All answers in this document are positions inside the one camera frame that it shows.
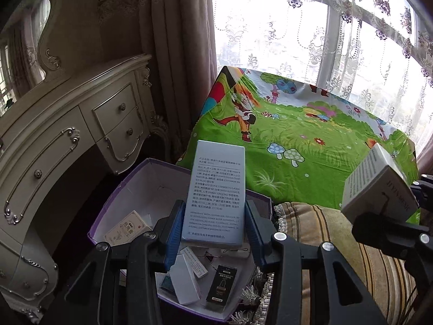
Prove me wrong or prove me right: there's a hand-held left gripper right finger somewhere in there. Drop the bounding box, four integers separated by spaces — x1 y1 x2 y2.
244 199 388 325

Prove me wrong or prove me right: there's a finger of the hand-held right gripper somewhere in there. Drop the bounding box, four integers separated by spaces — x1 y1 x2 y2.
352 210 433 265
409 174 433 197

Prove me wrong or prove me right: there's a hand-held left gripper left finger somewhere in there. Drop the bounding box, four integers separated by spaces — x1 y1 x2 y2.
64 199 185 325

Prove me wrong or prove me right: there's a teal and white box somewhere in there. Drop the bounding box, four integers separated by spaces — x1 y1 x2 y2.
159 274 177 294

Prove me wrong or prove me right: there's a white green-text medicine box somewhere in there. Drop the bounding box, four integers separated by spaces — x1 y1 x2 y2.
168 254 200 306

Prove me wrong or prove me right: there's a silvery white box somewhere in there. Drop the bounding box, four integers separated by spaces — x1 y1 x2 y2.
340 142 420 225

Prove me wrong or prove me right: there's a large beige box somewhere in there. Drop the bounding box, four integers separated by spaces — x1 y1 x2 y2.
103 210 153 248

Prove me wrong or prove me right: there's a tall white cosmetics box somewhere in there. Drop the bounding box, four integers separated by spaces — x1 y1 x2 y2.
181 140 246 249

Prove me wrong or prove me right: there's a black box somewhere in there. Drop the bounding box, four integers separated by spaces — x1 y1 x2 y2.
205 264 238 307

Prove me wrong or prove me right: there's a purple cardboard storage box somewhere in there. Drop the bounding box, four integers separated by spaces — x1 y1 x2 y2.
87 157 273 324

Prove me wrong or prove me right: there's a brown drape curtain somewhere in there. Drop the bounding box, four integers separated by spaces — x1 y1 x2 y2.
96 0 219 163
415 130 433 178

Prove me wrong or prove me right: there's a striped plush cushion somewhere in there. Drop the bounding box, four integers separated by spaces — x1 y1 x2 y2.
241 201 423 325

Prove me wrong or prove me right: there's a green cartoon printed blanket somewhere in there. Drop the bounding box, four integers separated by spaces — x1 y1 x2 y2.
176 65 422 225

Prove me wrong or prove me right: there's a cream ornate dresser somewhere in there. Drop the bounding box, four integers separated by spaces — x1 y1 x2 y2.
0 54 174 323

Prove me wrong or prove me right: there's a white lace sheer curtain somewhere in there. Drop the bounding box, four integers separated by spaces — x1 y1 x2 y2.
213 0 433 138

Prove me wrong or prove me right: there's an ornate dresser mirror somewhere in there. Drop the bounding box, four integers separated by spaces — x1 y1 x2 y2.
0 0 65 117

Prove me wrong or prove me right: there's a grey window frame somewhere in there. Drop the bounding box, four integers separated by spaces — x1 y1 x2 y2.
213 0 420 96

